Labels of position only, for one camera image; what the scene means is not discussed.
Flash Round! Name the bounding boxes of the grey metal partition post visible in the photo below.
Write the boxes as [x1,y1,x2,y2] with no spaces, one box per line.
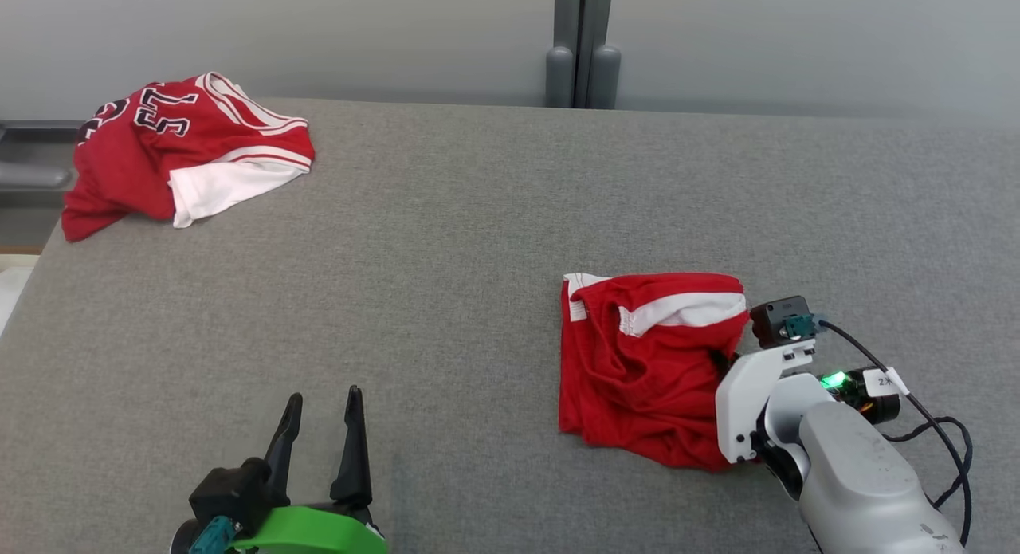
[545,0,622,110]

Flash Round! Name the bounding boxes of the dark grey metal rail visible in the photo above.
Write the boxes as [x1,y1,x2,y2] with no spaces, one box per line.
[0,120,84,252]

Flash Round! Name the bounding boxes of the red shorts with white stripe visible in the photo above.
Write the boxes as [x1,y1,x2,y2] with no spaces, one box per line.
[558,272,751,471]

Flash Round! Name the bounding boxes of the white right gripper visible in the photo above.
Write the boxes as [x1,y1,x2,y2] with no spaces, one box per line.
[715,339,818,466]

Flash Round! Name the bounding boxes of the red basketball jersey number 23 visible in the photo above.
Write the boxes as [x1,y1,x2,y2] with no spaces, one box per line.
[61,72,316,242]

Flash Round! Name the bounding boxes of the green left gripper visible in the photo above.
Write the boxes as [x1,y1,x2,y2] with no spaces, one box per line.
[229,385,389,554]

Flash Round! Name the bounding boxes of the white paper tag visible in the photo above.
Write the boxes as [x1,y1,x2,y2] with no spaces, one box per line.
[863,367,910,398]

